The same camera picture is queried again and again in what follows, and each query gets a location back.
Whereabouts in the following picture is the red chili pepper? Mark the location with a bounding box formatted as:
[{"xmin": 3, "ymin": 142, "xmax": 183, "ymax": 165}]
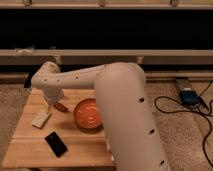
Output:
[{"xmin": 54, "ymin": 102, "xmax": 68, "ymax": 112}]

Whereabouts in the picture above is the black phone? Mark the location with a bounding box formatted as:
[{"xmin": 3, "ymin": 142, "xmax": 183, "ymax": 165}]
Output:
[{"xmin": 45, "ymin": 132, "xmax": 67, "ymax": 157}]

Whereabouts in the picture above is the wooden bench rail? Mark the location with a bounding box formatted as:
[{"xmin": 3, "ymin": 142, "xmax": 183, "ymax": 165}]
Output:
[{"xmin": 0, "ymin": 49, "xmax": 213, "ymax": 65}]

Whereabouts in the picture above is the black cable on floor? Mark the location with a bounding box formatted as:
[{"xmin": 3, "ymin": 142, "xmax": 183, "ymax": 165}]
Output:
[{"xmin": 153, "ymin": 79, "xmax": 213, "ymax": 168}]

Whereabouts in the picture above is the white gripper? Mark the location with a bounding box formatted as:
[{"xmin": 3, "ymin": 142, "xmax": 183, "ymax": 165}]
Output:
[{"xmin": 43, "ymin": 89, "xmax": 64, "ymax": 105}]

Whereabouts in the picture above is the blue power adapter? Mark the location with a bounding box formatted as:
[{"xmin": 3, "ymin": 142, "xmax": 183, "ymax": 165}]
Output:
[{"xmin": 179, "ymin": 89, "xmax": 199, "ymax": 106}]

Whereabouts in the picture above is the orange bowl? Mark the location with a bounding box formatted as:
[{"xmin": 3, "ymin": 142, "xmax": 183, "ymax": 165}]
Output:
[{"xmin": 73, "ymin": 98, "xmax": 102, "ymax": 130}]

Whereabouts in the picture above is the white sponge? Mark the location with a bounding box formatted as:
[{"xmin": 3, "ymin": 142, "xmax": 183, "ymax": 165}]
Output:
[{"xmin": 32, "ymin": 110, "xmax": 51, "ymax": 128}]

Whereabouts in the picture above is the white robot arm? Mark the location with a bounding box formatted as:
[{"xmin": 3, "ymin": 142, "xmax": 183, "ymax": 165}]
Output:
[{"xmin": 31, "ymin": 62, "xmax": 171, "ymax": 171}]

